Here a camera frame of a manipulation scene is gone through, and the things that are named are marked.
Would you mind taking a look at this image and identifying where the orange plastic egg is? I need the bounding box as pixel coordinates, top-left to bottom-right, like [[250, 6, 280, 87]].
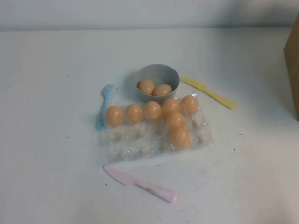
[[106, 105, 124, 127], [166, 112, 186, 131], [180, 95, 199, 115], [125, 104, 143, 124], [138, 79, 155, 95], [153, 84, 173, 96], [170, 127, 192, 148], [143, 101, 162, 121], [162, 98, 181, 116]]

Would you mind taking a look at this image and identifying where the clear plastic egg tray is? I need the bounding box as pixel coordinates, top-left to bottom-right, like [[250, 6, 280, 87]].
[[97, 93, 215, 164]]

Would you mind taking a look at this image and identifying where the brown cardboard box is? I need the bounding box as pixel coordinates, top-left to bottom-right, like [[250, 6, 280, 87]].
[[283, 14, 299, 122]]

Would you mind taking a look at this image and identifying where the grey round bowl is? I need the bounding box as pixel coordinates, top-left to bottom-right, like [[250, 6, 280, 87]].
[[135, 64, 181, 103]]

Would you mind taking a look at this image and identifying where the blue plastic fork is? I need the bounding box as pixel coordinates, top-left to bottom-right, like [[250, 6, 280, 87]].
[[95, 84, 114, 130]]

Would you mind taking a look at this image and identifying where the yellow plastic knife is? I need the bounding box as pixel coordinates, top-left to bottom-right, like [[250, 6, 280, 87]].
[[180, 77, 237, 110]]

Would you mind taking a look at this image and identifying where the pink plastic knife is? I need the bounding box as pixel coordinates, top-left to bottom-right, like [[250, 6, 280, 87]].
[[103, 164, 179, 203]]

